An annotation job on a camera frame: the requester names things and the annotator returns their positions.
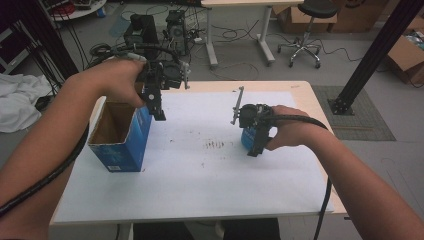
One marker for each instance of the person's left hand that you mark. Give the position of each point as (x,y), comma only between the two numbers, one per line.
(110,80)

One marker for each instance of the brown cardboard box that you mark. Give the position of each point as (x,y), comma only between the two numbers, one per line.
(301,20)

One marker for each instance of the white table mat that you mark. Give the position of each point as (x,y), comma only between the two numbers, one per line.
(200,186)

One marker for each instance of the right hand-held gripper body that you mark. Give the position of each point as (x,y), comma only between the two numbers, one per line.
(253,115)

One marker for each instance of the white-legged desk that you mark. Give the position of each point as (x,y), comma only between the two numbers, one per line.
(266,40)

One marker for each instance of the grey floor mat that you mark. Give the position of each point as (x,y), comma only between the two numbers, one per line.
(366,123)

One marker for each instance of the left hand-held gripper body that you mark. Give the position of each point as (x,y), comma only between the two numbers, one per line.
(170,75)

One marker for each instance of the person's right hand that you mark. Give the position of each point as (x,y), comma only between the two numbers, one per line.
(293,131)

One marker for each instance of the black computer tower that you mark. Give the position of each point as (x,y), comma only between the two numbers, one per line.
(176,30)

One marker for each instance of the black swivel stool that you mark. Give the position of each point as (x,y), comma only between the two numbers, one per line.
(316,10)

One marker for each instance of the blue cardboard box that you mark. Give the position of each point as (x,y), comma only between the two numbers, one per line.
(133,146)

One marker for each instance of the black equipment case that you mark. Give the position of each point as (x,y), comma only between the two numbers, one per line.
(141,30)

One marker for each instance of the round white table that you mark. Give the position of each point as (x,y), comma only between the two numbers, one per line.
(80,10)

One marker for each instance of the black metal frame post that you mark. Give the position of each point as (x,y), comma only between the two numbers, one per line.
(376,46)

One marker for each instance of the white cloth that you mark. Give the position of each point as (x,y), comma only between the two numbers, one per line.
(16,100)

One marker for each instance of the blue cup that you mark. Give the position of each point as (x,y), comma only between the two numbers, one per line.
(246,138)

